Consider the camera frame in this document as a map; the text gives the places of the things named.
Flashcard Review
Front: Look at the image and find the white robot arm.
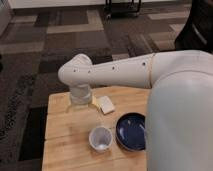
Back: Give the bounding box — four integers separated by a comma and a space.
58, 50, 213, 171

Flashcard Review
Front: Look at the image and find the white sponge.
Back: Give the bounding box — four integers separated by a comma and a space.
98, 96, 115, 115

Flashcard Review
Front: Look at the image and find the dark blue plate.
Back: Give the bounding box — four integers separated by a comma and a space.
115, 112, 146, 151

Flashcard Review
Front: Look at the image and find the black rolling cart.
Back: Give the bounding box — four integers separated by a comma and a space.
104, 0, 142, 19

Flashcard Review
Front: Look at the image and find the black office chair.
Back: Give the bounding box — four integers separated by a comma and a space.
175, 0, 213, 53

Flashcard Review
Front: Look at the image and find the translucent grey gripper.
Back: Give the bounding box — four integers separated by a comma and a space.
66, 84, 100, 112

